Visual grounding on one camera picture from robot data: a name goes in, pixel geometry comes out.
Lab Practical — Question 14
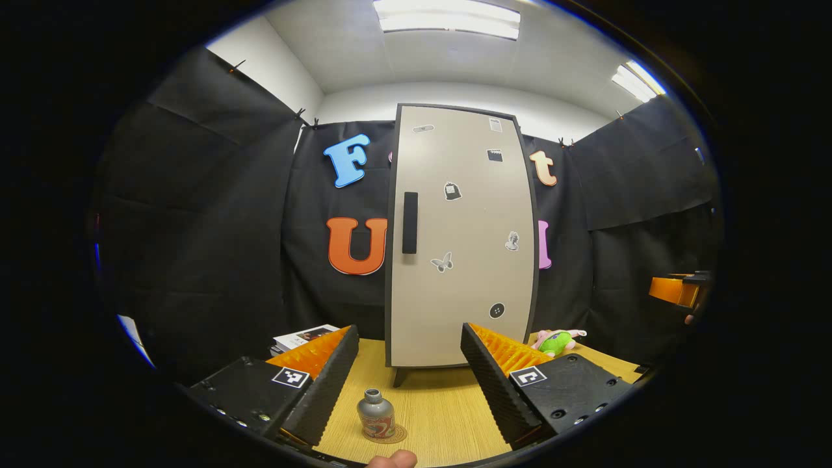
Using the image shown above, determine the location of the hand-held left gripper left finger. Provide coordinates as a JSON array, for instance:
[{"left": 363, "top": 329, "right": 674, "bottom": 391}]
[{"left": 184, "top": 324, "right": 360, "bottom": 447}]

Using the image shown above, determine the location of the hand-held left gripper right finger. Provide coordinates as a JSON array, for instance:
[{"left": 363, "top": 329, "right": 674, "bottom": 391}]
[{"left": 460, "top": 322, "right": 635, "bottom": 450}]

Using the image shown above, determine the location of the small grey bottle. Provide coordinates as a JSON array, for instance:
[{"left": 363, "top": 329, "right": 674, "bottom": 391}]
[{"left": 356, "top": 388, "right": 396, "bottom": 439}]

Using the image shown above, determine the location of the dark grey cabinet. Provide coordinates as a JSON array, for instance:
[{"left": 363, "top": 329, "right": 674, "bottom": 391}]
[{"left": 385, "top": 103, "right": 541, "bottom": 389}]

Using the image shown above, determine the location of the beige cabinet door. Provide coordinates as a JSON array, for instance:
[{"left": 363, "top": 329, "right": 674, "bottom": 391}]
[{"left": 385, "top": 103, "right": 540, "bottom": 369}]

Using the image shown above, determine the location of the black door handle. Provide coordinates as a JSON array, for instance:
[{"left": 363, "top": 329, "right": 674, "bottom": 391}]
[{"left": 402, "top": 192, "right": 419, "bottom": 255}]

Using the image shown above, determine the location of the stack of books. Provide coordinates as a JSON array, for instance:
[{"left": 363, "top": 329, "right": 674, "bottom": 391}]
[{"left": 272, "top": 324, "right": 341, "bottom": 356}]

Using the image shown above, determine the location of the pink and green plush toy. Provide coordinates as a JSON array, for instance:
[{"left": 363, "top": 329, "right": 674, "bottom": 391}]
[{"left": 530, "top": 328, "right": 588, "bottom": 358}]

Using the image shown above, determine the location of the black backdrop cloth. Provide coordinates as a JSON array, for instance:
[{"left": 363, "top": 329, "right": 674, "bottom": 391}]
[{"left": 91, "top": 45, "right": 722, "bottom": 384}]

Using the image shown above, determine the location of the small ceiling light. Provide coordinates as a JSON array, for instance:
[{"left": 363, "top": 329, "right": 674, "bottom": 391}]
[{"left": 611, "top": 60, "right": 667, "bottom": 103}]

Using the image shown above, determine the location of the long ceiling light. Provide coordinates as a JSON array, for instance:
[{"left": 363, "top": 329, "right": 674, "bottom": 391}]
[{"left": 372, "top": 0, "right": 522, "bottom": 41}]

